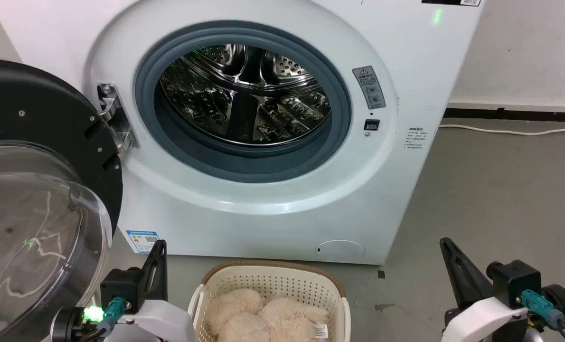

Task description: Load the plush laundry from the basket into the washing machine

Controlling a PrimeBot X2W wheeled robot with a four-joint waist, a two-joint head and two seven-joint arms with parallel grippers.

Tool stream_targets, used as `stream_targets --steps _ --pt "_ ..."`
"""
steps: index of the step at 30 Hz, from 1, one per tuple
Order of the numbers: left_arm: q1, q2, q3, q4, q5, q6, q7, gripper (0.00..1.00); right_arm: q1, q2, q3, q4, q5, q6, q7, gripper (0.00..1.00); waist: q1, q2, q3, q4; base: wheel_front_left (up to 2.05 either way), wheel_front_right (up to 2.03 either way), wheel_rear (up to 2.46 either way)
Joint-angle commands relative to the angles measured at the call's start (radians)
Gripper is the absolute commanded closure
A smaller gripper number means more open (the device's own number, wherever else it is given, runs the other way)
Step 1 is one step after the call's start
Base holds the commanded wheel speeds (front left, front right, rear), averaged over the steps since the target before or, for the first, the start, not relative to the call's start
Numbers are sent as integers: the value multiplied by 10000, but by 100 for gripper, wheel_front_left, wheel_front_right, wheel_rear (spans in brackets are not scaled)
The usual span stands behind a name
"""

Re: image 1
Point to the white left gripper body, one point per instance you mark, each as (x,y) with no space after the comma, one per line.
(164,320)

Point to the black baseboard strip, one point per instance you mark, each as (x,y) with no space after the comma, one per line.
(515,114)

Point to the grey rubber door gasket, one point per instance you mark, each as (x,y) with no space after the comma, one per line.
(244,164)

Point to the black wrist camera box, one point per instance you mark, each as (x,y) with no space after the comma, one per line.
(515,282)
(121,285)

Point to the grey warning sticker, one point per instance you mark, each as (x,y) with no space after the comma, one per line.
(368,87)

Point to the white front-load washing machine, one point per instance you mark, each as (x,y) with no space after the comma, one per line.
(406,57)

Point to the round filter cover flap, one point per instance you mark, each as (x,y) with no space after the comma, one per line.
(340,249)

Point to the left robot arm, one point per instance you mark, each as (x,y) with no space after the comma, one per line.
(69,325)

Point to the fluffy cream plush fabric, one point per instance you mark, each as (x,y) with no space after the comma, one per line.
(263,316)

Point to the chrome door hinge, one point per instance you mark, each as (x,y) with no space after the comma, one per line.
(114,118)

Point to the black round glass washer door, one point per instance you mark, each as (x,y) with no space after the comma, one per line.
(35,142)

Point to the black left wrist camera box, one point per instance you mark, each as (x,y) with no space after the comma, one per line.
(121,285)

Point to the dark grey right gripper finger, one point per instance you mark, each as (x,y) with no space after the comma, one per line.
(463,273)

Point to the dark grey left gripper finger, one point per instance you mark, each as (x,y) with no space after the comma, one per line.
(156,270)

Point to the black door latch slot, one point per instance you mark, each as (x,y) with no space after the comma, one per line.
(371,125)

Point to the stainless steel washer drum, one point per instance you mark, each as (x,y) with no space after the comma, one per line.
(244,95)

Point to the cream plastic laundry basket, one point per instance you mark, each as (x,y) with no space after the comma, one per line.
(273,280)

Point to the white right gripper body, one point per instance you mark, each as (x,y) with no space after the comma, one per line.
(486,318)

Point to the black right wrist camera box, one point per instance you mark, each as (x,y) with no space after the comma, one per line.
(515,282)

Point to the blue energy label sticker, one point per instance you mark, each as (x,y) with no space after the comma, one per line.
(142,241)

